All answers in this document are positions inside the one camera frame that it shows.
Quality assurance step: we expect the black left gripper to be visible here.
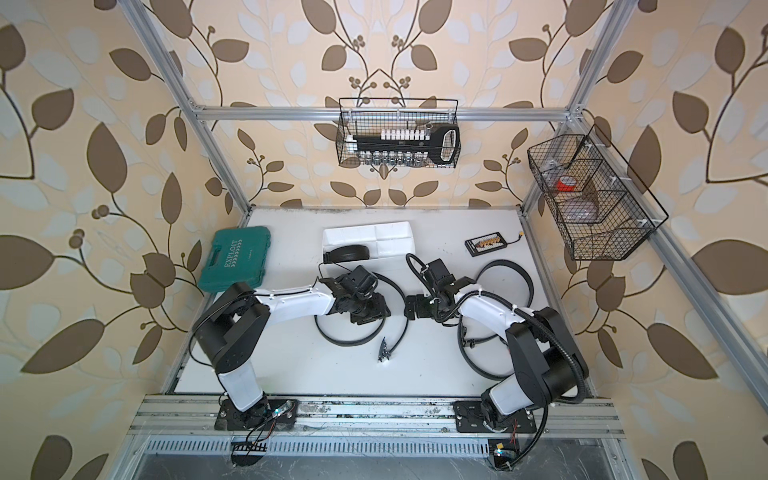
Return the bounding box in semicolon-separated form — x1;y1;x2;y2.
349;292;395;324

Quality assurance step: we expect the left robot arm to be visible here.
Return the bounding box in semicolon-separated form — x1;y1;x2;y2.
192;266;391;414

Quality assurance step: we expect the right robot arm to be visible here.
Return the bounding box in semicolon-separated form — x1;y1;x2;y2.
405;254;589;431

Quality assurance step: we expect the white divided storage box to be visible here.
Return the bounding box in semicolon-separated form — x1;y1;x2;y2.
322;221;415;259

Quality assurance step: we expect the black parallel charging board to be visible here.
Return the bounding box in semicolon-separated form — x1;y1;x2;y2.
464;231;524;257

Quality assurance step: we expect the green tool case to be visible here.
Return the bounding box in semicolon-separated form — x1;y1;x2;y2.
198;226;271;293

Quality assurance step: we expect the black socket holder set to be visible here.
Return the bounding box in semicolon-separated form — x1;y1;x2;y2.
336;123;462;168

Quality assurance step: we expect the red item in basket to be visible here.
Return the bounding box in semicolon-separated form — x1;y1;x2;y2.
555;175;578;193

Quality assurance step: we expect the back wire basket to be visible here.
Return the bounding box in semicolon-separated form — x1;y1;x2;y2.
335;96;461;169

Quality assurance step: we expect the wire basket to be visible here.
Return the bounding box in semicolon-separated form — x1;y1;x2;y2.
527;125;669;261
335;96;461;169

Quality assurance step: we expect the black corrugated cable conduit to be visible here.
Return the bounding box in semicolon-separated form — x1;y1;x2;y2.
404;253;589;466

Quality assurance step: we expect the right wire basket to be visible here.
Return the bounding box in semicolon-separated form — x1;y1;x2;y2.
527;125;669;261

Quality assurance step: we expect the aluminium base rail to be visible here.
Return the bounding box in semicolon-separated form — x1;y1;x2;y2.
129;395;625;440

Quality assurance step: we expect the aluminium frame post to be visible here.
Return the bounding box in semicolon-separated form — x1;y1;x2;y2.
118;1;252;219

